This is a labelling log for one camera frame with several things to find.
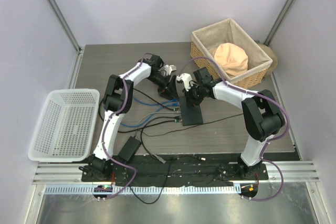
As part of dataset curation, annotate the grey ethernet cable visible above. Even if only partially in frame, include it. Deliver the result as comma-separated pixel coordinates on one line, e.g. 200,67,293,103
136,112,182,163

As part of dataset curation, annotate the tan cloth behind basket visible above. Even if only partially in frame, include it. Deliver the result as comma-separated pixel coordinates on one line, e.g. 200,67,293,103
256,40,279,78

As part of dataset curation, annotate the black ethernet cable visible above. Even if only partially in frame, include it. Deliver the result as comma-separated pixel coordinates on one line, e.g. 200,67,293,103
98,89,182,120
139,118,183,161

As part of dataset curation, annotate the white plastic basket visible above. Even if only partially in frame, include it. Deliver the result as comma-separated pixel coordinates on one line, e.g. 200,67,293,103
28,89,100,163

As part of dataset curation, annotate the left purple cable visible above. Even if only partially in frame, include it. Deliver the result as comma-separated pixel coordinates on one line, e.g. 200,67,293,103
52,52,158,213

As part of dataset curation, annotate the white slotted cable duct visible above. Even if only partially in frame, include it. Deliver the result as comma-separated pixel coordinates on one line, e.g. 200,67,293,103
44,184,241,195

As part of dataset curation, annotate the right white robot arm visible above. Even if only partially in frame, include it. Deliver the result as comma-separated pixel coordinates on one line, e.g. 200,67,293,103
176,67,285,179

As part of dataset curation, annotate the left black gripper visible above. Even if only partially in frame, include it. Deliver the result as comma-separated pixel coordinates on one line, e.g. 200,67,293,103
146,73,178,101

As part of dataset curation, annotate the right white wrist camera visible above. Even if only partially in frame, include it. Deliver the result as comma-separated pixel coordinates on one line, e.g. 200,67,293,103
176,73,193,91

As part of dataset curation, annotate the black network switch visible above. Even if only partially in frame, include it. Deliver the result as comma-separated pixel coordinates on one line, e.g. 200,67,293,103
179,96,204,126

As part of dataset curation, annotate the blue ethernet cable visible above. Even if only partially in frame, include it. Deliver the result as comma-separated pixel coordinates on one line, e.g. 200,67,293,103
119,105,181,128
132,97,181,106

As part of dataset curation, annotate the black power adapter brick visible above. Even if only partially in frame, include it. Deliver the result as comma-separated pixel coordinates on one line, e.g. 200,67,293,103
118,136,141,162

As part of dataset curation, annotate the purple cable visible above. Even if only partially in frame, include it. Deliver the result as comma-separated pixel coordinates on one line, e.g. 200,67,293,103
52,52,158,213
178,56,291,201

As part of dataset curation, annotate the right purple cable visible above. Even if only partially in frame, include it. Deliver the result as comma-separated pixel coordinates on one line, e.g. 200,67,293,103
178,56,291,201

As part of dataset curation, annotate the wicker basket with liner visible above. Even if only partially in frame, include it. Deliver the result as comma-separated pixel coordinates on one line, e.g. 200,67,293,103
191,18,273,89

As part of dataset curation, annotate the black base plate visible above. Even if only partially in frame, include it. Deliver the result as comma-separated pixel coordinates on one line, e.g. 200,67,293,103
79,154,269,187

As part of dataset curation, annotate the black power cord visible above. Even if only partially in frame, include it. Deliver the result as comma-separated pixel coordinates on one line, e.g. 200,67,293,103
125,113,245,205

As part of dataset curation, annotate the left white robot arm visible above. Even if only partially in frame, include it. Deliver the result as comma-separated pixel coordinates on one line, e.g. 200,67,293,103
85,54,176,182

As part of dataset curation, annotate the peach cloth bundle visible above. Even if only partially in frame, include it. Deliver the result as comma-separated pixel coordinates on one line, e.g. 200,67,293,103
213,42,248,77

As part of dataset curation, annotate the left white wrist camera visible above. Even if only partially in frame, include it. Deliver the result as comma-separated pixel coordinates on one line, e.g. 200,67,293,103
160,65,177,76

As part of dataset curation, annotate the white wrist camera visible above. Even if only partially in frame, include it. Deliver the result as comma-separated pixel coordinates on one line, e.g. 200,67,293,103
160,65,177,76
176,73,193,91

